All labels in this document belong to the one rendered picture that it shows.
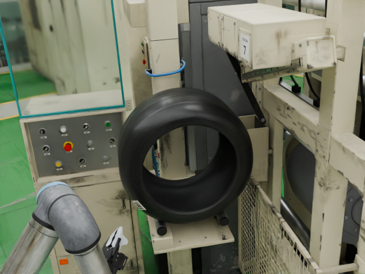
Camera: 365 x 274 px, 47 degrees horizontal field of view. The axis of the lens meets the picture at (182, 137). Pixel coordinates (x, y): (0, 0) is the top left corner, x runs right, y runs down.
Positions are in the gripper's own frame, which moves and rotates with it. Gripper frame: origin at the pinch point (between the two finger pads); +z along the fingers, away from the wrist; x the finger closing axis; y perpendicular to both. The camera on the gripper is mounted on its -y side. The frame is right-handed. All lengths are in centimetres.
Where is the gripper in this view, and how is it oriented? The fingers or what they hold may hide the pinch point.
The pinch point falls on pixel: (118, 228)
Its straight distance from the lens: 172.8
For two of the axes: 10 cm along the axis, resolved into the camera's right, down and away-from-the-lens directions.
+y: 6.5, 5.4, 5.4
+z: 3.3, -8.4, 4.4
